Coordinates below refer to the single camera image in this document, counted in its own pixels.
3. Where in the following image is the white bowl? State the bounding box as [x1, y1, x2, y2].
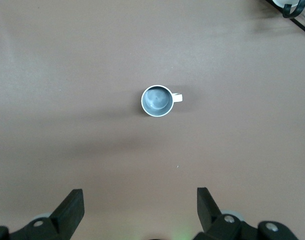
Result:
[271, 0, 300, 8]

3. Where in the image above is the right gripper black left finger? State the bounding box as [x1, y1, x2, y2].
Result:
[9, 189, 85, 240]

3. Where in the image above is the white ceramic mug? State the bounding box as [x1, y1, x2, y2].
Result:
[140, 84, 184, 118]

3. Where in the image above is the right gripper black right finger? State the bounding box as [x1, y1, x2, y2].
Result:
[192, 186, 259, 240]

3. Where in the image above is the black wire rack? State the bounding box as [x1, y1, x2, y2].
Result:
[264, 0, 305, 38]

